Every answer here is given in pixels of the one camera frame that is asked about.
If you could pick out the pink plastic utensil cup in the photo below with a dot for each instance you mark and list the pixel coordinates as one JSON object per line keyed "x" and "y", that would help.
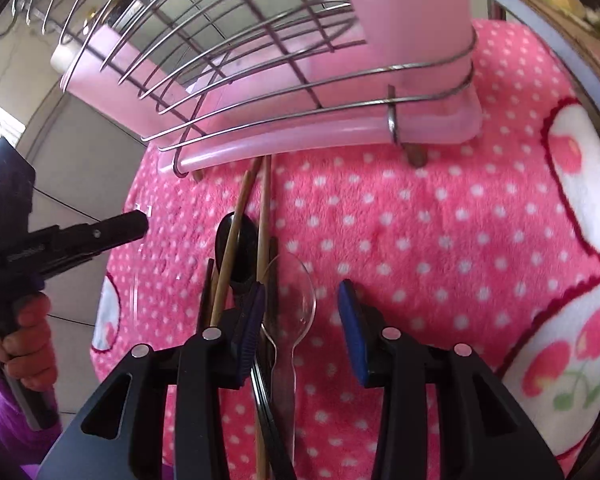
{"x": 405, "y": 10}

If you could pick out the brown cardboard box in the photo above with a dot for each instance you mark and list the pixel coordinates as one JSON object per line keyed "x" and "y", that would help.
{"x": 580, "y": 45}

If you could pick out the person's left hand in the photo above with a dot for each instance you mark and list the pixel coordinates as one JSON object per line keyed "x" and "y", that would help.
{"x": 30, "y": 350}

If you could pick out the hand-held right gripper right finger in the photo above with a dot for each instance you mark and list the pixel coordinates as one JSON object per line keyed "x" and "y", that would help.
{"x": 352, "y": 332}

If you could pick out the dark brown chopstick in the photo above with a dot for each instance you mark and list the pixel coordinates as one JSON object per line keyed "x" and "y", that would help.
{"x": 274, "y": 260}
{"x": 207, "y": 290}

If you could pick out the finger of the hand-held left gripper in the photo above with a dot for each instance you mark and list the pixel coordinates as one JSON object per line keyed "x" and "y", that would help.
{"x": 95, "y": 235}

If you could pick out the pink plastic drip tray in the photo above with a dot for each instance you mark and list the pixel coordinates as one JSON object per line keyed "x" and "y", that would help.
{"x": 280, "y": 145}

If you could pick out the black plastic spoon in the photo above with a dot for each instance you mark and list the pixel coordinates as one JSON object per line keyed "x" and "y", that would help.
{"x": 237, "y": 260}

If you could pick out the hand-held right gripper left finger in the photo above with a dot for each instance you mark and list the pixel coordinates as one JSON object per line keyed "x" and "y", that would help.
{"x": 250, "y": 330}

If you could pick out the clear plastic spoon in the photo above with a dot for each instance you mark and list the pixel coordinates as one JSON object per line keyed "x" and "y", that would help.
{"x": 292, "y": 300}

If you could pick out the pink polka dot blanket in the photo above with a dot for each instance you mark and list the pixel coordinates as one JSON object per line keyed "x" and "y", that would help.
{"x": 430, "y": 260}

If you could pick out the brown wooden chopstick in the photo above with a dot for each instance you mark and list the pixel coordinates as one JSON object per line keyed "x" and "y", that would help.
{"x": 235, "y": 230}
{"x": 265, "y": 210}

